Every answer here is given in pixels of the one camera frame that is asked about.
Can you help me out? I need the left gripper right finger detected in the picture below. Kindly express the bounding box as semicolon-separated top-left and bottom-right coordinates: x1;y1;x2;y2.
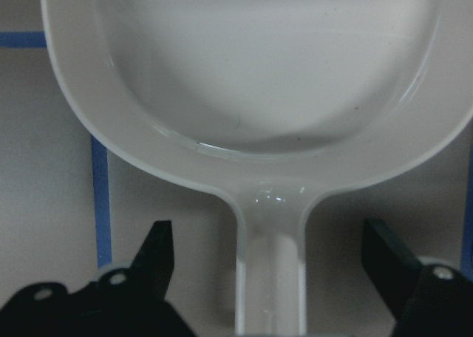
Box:
361;219;472;336

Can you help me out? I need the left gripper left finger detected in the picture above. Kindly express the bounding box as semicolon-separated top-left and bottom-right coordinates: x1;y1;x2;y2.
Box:
1;221;192;336

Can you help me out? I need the beige plastic dustpan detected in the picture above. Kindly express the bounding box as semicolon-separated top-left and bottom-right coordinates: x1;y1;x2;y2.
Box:
41;0;472;336

